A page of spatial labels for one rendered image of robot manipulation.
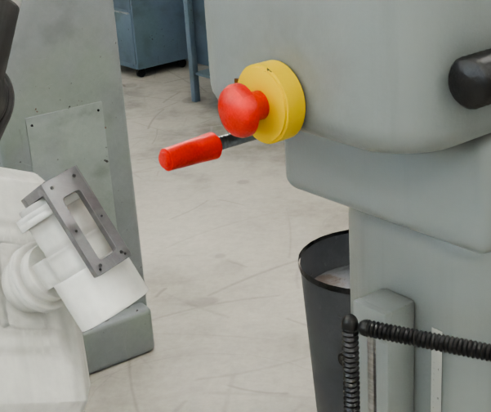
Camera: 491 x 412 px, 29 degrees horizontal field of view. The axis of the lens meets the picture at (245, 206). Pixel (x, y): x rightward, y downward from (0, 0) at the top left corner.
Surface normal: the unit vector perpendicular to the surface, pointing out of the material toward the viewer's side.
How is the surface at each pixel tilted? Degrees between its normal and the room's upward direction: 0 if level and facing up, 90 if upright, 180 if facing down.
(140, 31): 90
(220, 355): 0
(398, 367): 90
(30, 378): 58
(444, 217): 90
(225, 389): 0
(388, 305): 0
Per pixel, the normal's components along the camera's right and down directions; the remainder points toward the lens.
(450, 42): 0.37, 0.33
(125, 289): 0.52, -0.26
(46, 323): 0.71, -0.39
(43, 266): -0.48, 0.35
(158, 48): 0.63, 0.26
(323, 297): -0.70, 0.37
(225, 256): -0.06, -0.93
